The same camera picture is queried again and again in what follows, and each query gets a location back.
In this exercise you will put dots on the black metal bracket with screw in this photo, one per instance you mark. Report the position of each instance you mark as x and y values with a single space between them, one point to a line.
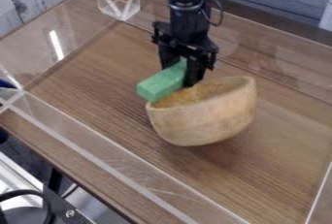
64 213

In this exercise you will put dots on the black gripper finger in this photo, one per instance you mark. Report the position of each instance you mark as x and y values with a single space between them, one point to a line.
196 64
168 56

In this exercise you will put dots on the green rectangular block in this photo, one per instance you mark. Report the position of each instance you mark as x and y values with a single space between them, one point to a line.
162 83

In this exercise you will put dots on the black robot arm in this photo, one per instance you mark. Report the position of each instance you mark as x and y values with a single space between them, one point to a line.
182 38

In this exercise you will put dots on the clear acrylic tray walls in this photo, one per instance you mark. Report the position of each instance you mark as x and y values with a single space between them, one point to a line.
75 62

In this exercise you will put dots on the brown wooden bowl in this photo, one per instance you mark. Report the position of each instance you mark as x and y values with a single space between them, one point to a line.
206 113

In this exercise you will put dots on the black table leg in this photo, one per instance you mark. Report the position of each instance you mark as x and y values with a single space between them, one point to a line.
54 181

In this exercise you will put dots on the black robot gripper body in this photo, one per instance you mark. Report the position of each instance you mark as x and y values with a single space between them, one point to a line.
186 31

